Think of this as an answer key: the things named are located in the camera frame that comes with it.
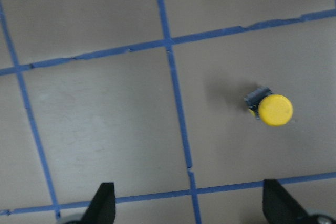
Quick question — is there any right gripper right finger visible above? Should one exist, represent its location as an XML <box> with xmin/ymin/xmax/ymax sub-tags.
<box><xmin>262</xmin><ymin>179</ymin><xmax>310</xmax><ymax>224</ymax></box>

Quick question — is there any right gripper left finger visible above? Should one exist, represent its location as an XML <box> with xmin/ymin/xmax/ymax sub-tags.
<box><xmin>81</xmin><ymin>182</ymin><xmax>116</xmax><ymax>224</ymax></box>

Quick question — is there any yellow push button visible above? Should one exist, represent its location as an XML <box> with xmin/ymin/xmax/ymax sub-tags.
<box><xmin>244</xmin><ymin>87</ymin><xmax>294</xmax><ymax>127</ymax></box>

